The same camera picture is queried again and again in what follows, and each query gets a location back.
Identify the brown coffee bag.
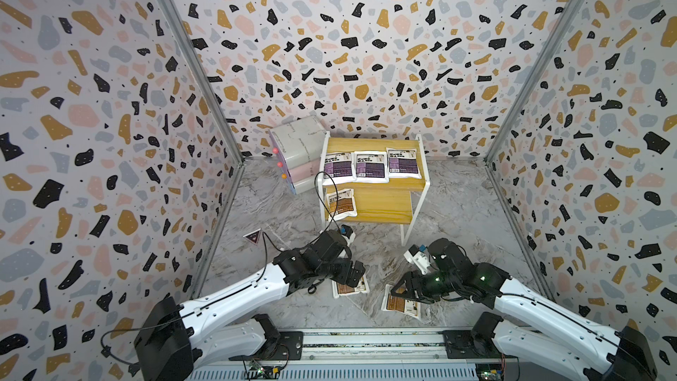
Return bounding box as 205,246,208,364
381,284,421,319
331,275,370,299
325,189,358,220

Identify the two-tier wooden white shelf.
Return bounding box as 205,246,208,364
320,132,430,245

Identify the purple coffee bag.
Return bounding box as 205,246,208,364
354,151,390,183
323,153,356,186
386,148,422,179

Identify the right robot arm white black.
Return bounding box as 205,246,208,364
390,238,658,380

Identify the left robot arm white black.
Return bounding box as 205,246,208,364
132,225,365,380

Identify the white box behind shelf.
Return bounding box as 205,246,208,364
269,116,326,169

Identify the triangular warning sticker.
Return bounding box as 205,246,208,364
243,229,262,244

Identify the right corner aluminium profile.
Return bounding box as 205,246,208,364
483,0,609,162

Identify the corner aluminium profile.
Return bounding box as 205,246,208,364
483,0,609,162
134,0,245,162

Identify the left corner aluminium profile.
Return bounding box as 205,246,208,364
134,0,245,162

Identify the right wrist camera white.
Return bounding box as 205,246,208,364
404,244,431,275

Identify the aluminium front rail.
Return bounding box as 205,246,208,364
189,328,569,380

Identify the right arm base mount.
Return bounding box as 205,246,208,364
442,330,502,359

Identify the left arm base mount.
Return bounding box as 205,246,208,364
229,331,304,363

